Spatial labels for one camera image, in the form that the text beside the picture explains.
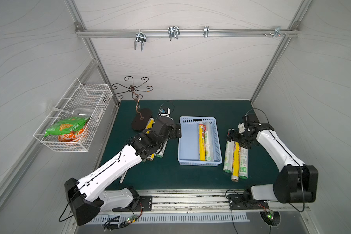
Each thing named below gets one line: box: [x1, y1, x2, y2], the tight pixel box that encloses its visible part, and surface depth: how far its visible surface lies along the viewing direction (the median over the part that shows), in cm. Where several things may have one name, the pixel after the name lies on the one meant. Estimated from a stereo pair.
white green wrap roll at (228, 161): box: [223, 139, 235, 174], surface depth 88 cm
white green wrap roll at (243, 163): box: [238, 146, 249, 180], surface depth 86 cm
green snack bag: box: [44, 116, 90, 137], surface depth 55 cm
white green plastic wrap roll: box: [203, 121, 215, 162], surface depth 95 cm
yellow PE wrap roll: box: [146, 153, 156, 161], surface depth 89 cm
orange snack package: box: [58, 128, 85, 142], surface depth 61 cm
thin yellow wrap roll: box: [198, 123, 207, 162], surface depth 94 cm
